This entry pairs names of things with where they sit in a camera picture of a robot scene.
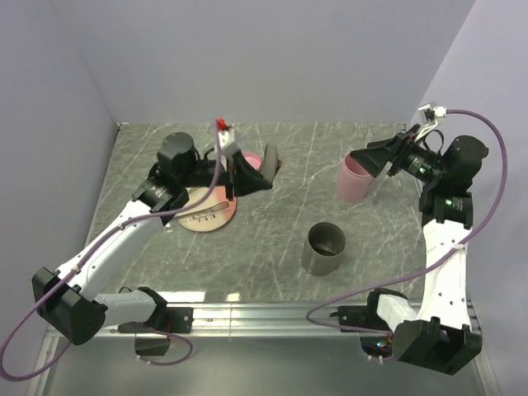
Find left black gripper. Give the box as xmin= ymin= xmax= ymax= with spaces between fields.
xmin=180 ymin=147 xmax=272 ymax=200

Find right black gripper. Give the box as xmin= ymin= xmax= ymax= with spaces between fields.
xmin=350 ymin=124 xmax=446 ymax=185

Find grey round lid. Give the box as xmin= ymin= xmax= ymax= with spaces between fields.
xmin=261 ymin=144 xmax=281 ymax=183

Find metal serving tongs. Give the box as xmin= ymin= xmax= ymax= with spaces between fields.
xmin=177 ymin=200 xmax=229 ymax=221

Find grey cylindrical container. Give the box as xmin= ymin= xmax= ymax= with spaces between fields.
xmin=300 ymin=222 xmax=347 ymax=276

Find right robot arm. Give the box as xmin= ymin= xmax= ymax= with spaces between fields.
xmin=350 ymin=132 xmax=488 ymax=375

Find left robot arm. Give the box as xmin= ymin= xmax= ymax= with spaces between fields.
xmin=31 ymin=127 xmax=281 ymax=346

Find pink round lid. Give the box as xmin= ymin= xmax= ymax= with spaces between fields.
xmin=243 ymin=152 xmax=262 ymax=172

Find pink and cream plate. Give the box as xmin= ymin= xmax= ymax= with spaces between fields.
xmin=178 ymin=186 xmax=238 ymax=233

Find pink cylindrical container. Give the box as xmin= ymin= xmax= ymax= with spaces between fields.
xmin=335 ymin=154 xmax=374 ymax=204

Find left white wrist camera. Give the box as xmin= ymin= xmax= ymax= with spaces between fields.
xmin=216 ymin=118 xmax=240 ymax=160

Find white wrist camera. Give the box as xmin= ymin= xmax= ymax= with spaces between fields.
xmin=216 ymin=118 xmax=240 ymax=160
xmin=415 ymin=102 xmax=447 ymax=142

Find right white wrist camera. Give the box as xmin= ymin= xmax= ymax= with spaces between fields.
xmin=415 ymin=102 xmax=447 ymax=142

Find aluminium mounting rail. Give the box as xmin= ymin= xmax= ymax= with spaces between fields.
xmin=45 ymin=303 xmax=483 ymax=339

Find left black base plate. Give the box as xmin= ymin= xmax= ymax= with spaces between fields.
xmin=117 ymin=306 xmax=194 ymax=334

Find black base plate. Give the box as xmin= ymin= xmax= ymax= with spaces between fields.
xmin=117 ymin=306 xmax=194 ymax=334
xmin=331 ymin=305 xmax=391 ymax=332

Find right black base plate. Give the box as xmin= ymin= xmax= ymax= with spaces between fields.
xmin=331 ymin=305 xmax=391 ymax=332

